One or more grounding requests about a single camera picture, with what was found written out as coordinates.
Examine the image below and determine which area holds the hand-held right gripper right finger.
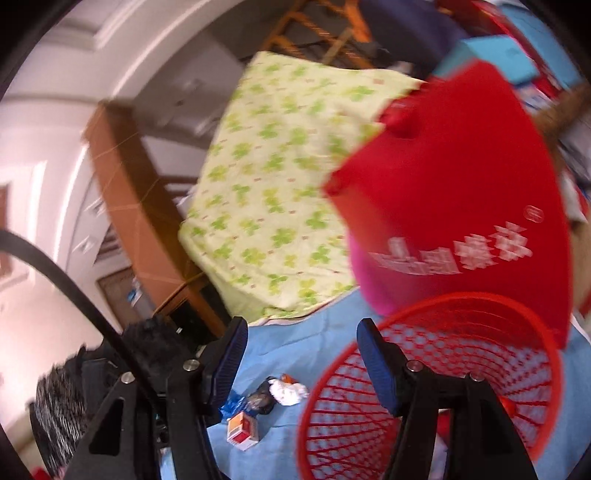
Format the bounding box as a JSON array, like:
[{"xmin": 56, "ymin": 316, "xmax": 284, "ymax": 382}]
[{"xmin": 357, "ymin": 318, "xmax": 539, "ymax": 480}]

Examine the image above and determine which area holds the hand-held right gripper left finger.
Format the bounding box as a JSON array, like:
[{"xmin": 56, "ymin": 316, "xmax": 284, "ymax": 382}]
[{"xmin": 65, "ymin": 316, "xmax": 250, "ymax": 480}]

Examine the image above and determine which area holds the blue plastic bag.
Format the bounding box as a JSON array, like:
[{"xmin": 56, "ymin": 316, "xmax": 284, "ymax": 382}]
[{"xmin": 219, "ymin": 392, "xmax": 252, "ymax": 421}]

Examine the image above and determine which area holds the black wrapper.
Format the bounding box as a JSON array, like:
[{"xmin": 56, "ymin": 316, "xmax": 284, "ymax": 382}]
[{"xmin": 245, "ymin": 376, "xmax": 278, "ymax": 415}]

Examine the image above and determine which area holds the white tissue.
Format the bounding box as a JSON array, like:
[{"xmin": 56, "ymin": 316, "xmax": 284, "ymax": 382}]
[{"xmin": 269, "ymin": 378, "xmax": 309, "ymax": 407}]

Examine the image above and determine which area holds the small orange white carton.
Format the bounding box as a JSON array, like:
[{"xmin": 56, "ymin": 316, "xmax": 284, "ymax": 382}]
[{"xmin": 226, "ymin": 411, "xmax": 260, "ymax": 450}]

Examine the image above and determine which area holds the red plastic mesh basket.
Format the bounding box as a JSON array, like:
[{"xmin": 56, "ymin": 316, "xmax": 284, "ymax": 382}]
[{"xmin": 298, "ymin": 292, "xmax": 566, "ymax": 480}]

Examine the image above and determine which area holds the light blue bed sheet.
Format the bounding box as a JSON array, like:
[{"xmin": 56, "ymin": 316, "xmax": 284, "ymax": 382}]
[{"xmin": 203, "ymin": 286, "xmax": 591, "ymax": 480}]

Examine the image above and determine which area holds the magenta pillow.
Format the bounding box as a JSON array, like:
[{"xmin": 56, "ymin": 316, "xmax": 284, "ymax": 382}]
[{"xmin": 346, "ymin": 231, "xmax": 416, "ymax": 317}]

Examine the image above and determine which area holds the black fuzzy garment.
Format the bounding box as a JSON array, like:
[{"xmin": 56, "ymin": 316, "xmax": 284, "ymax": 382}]
[{"xmin": 121, "ymin": 316, "xmax": 204, "ymax": 398}]

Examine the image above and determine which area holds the clover print yellow blanket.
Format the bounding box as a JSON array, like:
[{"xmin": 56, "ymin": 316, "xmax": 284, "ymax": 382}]
[{"xmin": 178, "ymin": 51, "xmax": 426, "ymax": 324}]

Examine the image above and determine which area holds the wooden headboard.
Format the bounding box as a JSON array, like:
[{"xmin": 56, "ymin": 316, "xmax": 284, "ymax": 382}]
[{"xmin": 83, "ymin": 102, "xmax": 232, "ymax": 337}]

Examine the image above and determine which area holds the grey speckled dark cloth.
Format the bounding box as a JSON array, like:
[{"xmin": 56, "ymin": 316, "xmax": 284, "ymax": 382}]
[{"xmin": 30, "ymin": 346, "xmax": 122, "ymax": 478}]

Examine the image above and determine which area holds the red printed shopping bag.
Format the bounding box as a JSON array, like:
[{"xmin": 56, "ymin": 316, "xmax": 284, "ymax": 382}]
[{"xmin": 321, "ymin": 60, "xmax": 575, "ymax": 349}]

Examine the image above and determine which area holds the white cabinet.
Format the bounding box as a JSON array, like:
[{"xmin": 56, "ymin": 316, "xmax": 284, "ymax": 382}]
[{"xmin": 55, "ymin": 138, "xmax": 139, "ymax": 273}]

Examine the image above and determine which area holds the light blue box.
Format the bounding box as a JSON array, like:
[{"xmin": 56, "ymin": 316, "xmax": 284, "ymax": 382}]
[{"xmin": 434, "ymin": 34, "xmax": 541, "ymax": 88}]

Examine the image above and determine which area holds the wooden spindle railing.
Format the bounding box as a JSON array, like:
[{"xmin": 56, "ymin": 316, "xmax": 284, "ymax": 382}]
[{"xmin": 262, "ymin": 0, "xmax": 376, "ymax": 70}]

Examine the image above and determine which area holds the dark navy garment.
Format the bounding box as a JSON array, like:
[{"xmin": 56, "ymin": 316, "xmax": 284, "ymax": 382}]
[{"xmin": 359, "ymin": 0, "xmax": 468, "ymax": 79}]

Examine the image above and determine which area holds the black cable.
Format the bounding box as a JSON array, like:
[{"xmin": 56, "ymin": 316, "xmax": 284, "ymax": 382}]
[{"xmin": 0, "ymin": 230, "xmax": 155, "ymax": 400}]

